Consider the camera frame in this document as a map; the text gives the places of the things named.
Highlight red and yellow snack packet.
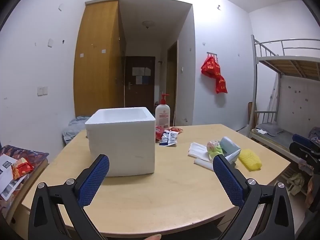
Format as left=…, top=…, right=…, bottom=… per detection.
left=11, top=157, right=34, bottom=180

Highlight dark brown door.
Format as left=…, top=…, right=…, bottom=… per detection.
left=124, top=56, right=156, bottom=108

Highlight white plastic bag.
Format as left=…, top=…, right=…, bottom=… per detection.
left=188, top=142, right=210, bottom=159
left=194, top=157, right=215, bottom=172

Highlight yellow foam net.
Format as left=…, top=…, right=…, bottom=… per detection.
left=238, top=148, right=262, bottom=172

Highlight grey bed mattress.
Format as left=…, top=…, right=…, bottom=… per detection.
left=255, top=123, right=300, bottom=153

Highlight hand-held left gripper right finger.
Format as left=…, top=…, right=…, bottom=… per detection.
left=212, top=154, right=296, bottom=240

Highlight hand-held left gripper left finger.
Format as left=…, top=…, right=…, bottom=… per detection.
left=28, top=154, right=110, bottom=240

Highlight dark printed cloth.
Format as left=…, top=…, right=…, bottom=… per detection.
left=0, top=144, right=49, bottom=220

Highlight wooden wardrobe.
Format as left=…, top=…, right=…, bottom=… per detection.
left=73, top=0, right=126, bottom=118

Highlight grey sock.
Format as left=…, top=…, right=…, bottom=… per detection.
left=220, top=136, right=241, bottom=165

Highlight green tissue packet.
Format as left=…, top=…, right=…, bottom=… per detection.
left=206, top=141, right=224, bottom=161

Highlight grey cloth pile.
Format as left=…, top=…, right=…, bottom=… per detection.
left=62, top=116, right=91, bottom=145

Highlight white lotion pump bottle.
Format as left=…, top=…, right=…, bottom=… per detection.
left=155, top=94, right=171, bottom=128

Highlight wooden board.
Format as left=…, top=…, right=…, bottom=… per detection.
left=247, top=102, right=258, bottom=130

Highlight white paper notices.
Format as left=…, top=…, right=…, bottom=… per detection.
left=132, top=67, right=151, bottom=76

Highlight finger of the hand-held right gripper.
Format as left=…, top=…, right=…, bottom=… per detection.
left=289, top=141, right=320, bottom=175
left=292, top=134, right=320, bottom=147

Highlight red cloth bag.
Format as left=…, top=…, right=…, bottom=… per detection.
left=201, top=56, right=221, bottom=78
left=215, top=75, right=228, bottom=94

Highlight blue and white packet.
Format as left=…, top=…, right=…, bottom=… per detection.
left=159, top=129, right=178, bottom=147

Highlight white hanging cloth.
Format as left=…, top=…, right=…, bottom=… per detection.
left=269, top=74, right=280, bottom=113

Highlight white foam box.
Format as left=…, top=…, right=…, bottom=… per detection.
left=84, top=107, right=156, bottom=178

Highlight white paper sheets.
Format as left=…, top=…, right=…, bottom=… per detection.
left=0, top=154, right=22, bottom=202

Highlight metal bunk bed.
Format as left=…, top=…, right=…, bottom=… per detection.
left=247, top=35, right=320, bottom=198

